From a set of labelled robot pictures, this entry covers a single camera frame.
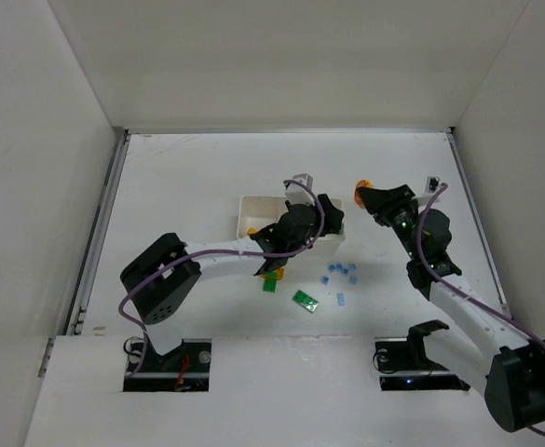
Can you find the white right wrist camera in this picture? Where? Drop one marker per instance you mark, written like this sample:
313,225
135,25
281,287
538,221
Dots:
433,184

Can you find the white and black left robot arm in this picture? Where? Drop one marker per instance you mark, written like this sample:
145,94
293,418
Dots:
161,277

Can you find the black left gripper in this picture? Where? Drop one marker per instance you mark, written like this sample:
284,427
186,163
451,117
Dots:
321,216

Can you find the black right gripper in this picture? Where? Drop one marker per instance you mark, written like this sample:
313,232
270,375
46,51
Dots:
391,208

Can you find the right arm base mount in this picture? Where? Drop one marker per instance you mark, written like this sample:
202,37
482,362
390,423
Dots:
403,365

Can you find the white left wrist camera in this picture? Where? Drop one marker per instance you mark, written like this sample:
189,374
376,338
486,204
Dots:
298,189

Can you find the yellow and green lego stack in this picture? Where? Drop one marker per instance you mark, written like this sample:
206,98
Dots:
271,279

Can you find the green flat lego plate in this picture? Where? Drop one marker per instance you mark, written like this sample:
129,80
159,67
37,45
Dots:
304,300

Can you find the white three-compartment container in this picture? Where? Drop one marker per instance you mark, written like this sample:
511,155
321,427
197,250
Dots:
256,212

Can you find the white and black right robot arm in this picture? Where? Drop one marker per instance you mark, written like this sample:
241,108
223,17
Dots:
496,356

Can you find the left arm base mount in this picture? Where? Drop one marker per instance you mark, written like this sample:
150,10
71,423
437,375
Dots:
186,369

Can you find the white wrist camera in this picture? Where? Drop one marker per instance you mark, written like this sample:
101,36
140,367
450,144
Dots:
298,189
433,184

